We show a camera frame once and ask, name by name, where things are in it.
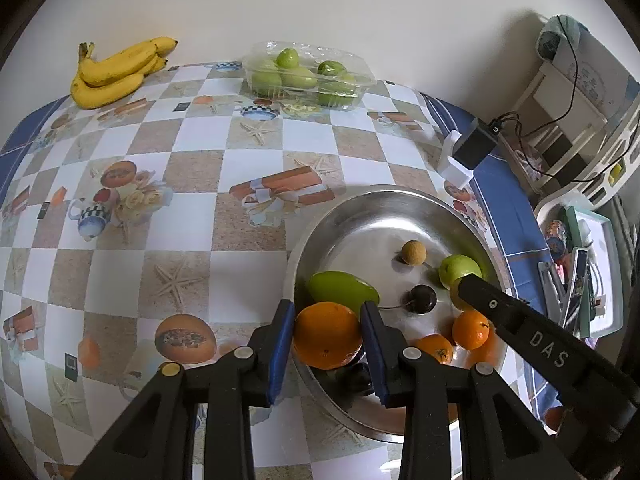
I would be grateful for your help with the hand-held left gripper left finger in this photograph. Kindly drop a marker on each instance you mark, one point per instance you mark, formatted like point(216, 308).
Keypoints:
point(280, 355)

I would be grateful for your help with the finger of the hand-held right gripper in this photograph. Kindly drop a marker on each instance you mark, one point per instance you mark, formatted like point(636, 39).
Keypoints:
point(540, 345)

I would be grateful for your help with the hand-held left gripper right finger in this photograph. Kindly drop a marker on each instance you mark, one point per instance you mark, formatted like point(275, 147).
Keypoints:
point(374, 355)

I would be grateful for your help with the large orange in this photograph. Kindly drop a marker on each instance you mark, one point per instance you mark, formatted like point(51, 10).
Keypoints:
point(325, 335)

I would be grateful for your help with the small orange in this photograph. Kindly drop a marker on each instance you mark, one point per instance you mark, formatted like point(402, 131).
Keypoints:
point(436, 349)
point(469, 331)

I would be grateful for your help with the dark purple fruit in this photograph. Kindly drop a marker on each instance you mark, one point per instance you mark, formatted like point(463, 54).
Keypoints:
point(421, 299)

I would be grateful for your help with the green mango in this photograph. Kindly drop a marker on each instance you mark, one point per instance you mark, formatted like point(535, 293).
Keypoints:
point(340, 287)

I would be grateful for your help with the yellow-green fruit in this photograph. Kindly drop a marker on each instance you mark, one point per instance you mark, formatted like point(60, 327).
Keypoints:
point(455, 296)

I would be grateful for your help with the brown longan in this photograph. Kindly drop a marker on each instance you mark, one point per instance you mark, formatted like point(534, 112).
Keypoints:
point(414, 253)

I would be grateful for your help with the green apple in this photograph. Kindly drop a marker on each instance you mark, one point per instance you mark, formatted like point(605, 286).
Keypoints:
point(457, 267)

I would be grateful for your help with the metal bowl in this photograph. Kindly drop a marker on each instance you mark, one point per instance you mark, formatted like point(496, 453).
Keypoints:
point(370, 230)

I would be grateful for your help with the pile of small green fruits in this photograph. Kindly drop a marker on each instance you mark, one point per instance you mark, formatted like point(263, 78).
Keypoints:
point(295, 77)

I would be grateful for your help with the dark flat packet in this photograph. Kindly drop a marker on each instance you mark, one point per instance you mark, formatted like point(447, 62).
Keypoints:
point(577, 285)

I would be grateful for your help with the patterned can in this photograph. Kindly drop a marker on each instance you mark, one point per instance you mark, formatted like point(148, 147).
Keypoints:
point(557, 235)

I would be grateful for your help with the white plastic tray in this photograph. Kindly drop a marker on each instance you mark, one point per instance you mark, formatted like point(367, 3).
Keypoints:
point(612, 260)

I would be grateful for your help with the white adapter stand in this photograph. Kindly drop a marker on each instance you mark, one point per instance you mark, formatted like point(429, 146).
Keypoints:
point(452, 170)

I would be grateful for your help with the checked printed tablecloth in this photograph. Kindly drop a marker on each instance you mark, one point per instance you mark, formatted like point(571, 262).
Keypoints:
point(200, 170)

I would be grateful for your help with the black power adapter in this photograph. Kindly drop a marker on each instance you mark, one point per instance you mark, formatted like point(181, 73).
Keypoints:
point(475, 145)

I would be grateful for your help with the white shelf unit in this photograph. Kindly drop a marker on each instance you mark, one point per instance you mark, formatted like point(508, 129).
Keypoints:
point(555, 95)

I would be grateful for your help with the white printed box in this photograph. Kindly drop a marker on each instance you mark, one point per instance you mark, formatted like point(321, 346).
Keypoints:
point(595, 80)

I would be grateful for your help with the clear plastic container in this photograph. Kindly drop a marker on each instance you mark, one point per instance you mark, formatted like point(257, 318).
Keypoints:
point(360, 77)

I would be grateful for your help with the teal rolled cloth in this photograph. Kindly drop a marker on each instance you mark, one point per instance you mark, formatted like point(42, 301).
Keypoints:
point(550, 42)

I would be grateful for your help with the yellow banana bunch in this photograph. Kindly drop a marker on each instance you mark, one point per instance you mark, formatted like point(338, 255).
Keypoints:
point(110, 85)

